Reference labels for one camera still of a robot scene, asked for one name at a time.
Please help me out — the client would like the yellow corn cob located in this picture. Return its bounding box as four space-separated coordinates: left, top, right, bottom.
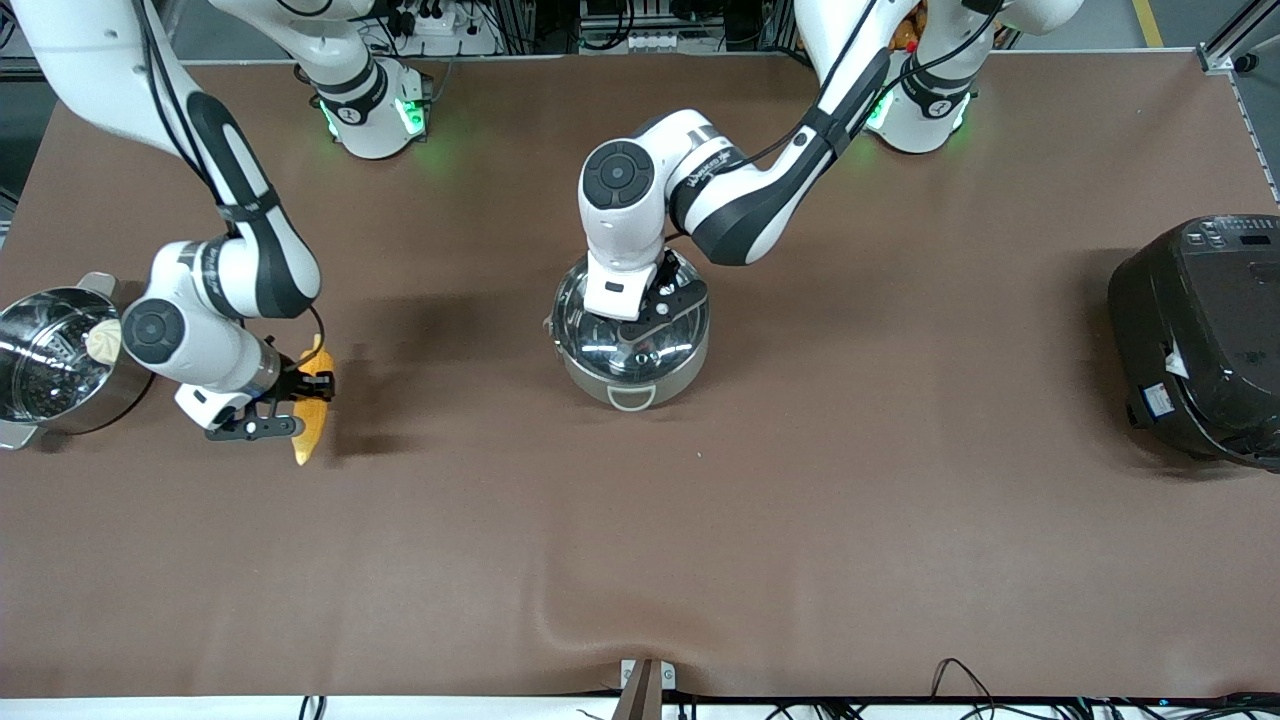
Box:
293 335 337 467

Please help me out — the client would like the glass pot lid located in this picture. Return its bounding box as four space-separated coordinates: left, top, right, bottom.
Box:
553 250 711 389

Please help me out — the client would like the grey cooking pot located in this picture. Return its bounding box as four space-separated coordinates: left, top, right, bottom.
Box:
546 250 713 413

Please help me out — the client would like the stainless steel steamer pot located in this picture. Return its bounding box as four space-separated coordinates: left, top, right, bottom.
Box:
0 272 156 451

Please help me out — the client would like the perforated steel steamer insert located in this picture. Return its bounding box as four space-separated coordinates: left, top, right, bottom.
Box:
5 300 121 421

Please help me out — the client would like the brown table cloth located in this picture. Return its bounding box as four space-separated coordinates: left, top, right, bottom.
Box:
0 50 1280 701

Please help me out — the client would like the black rice cooker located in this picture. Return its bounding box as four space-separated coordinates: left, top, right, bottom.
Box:
1108 213 1280 471

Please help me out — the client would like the silver metal bracket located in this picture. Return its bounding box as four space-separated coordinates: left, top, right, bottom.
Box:
620 658 677 693

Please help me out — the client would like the brown post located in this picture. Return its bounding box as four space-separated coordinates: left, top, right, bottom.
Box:
612 660 664 720

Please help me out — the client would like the aluminium frame profile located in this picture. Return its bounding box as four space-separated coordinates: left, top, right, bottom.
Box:
1198 0 1280 76

